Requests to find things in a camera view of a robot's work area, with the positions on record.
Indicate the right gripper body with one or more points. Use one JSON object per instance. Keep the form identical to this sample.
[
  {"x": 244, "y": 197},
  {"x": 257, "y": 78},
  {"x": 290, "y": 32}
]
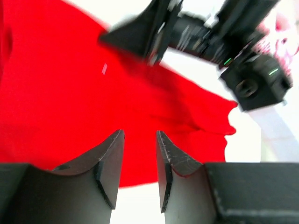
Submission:
[{"x": 166, "y": 16}]

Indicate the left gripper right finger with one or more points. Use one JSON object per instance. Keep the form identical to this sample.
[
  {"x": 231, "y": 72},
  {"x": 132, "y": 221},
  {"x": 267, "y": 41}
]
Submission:
[{"x": 224, "y": 193}]

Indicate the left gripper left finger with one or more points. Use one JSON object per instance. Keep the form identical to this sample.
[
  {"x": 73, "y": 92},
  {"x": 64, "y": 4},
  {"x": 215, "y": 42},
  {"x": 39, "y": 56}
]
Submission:
[{"x": 81, "y": 191}]

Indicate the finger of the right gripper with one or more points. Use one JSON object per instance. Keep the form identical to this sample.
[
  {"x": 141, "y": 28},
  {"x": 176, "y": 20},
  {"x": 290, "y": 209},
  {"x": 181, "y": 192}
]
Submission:
[{"x": 138, "y": 34}]

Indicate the red t shirt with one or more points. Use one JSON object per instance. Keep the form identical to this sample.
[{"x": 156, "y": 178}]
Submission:
[{"x": 62, "y": 93}]

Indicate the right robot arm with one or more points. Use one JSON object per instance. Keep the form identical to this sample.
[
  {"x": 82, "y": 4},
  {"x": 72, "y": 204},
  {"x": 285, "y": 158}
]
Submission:
[{"x": 256, "y": 80}]

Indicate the pink t shirt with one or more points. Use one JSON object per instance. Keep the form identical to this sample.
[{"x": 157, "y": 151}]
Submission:
[{"x": 279, "y": 40}]

